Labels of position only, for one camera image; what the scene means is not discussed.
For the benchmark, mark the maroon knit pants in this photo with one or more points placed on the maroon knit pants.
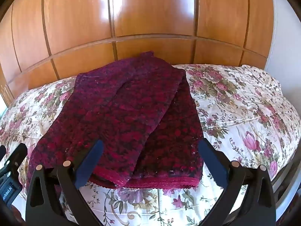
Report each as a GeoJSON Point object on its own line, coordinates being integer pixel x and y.
{"type": "Point", "coordinates": [131, 122]}

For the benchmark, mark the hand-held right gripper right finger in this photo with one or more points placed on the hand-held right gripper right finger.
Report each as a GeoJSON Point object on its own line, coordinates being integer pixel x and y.
{"type": "Point", "coordinates": [215, 169]}

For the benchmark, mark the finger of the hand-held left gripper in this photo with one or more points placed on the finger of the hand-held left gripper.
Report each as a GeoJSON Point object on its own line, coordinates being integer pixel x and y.
{"type": "Point", "coordinates": [19, 154]}

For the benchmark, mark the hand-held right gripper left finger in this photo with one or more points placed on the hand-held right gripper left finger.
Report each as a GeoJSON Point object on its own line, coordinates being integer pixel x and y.
{"type": "Point", "coordinates": [87, 169]}

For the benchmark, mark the window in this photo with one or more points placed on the window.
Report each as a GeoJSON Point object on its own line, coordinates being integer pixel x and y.
{"type": "Point", "coordinates": [1, 113]}

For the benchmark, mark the floral bedspread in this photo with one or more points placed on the floral bedspread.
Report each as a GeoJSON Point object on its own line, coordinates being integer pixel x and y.
{"type": "Point", "coordinates": [239, 113]}

